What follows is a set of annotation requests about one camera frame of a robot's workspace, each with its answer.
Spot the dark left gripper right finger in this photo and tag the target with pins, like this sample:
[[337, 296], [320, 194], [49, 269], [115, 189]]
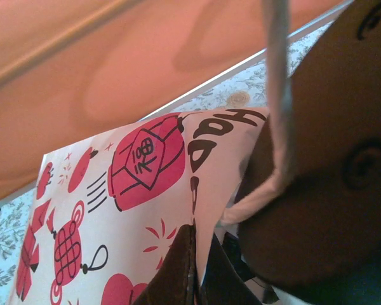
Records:
[[222, 286]]

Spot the brown left gripper left finger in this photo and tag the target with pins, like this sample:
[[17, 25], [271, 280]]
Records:
[[174, 279]]

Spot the red print paper bag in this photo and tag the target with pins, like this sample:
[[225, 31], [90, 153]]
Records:
[[130, 235]]

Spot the red patterned paper gift bag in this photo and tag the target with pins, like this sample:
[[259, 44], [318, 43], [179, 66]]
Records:
[[241, 92]]

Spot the aluminium frame rail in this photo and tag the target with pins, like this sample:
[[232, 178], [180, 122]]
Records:
[[228, 71]]

